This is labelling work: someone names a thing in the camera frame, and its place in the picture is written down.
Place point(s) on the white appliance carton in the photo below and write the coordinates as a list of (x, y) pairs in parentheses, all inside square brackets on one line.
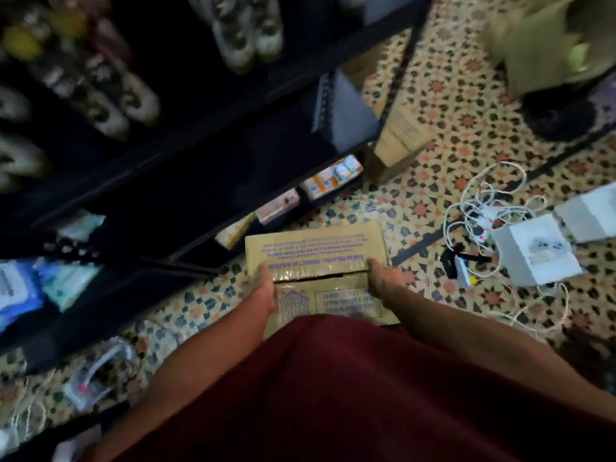
[(537, 250)]

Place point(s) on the person's right forearm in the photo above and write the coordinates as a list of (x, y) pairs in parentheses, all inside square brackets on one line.
[(481, 341)]

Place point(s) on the white power adapter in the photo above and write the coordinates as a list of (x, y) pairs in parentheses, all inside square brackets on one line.
[(465, 272)]

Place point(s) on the person's right hand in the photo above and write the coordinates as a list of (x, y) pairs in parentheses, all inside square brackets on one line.
[(385, 282)]

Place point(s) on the row of yellow-capped coffee bottles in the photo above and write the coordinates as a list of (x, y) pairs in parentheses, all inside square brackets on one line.
[(96, 72)]

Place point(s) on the stack of pink white boxes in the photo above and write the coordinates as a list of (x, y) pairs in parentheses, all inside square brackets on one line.
[(279, 205)]

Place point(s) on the white power strip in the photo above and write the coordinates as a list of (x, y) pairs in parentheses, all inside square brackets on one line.
[(481, 218)]

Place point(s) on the black shoe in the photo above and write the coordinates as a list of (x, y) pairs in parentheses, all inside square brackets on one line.
[(558, 115)]

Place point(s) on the row of wet wipe packs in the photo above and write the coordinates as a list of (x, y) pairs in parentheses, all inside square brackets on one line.
[(38, 279)]

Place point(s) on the brown cardboard box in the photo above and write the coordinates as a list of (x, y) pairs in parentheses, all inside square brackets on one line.
[(318, 269)]

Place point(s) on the tissue packs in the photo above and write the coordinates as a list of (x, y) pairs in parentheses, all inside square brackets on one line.
[(234, 231)]

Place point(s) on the person's maroon shirt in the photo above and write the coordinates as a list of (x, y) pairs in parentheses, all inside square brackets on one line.
[(366, 399)]

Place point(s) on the row of orange blue packets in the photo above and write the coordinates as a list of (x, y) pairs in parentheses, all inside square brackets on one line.
[(332, 175)]

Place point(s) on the person's left forearm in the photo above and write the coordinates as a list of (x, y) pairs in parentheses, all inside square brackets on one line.
[(183, 370)]

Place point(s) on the person's left hand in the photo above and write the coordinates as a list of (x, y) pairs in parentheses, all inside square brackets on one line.
[(262, 293)]

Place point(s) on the black metal shelf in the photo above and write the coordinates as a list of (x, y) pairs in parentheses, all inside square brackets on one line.
[(192, 158), (77, 312)]

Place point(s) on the plain white carton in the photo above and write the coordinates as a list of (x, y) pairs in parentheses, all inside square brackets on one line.
[(589, 211)]

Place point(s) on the black handheld clamp tool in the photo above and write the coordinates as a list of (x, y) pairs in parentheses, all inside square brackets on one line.
[(452, 260)]

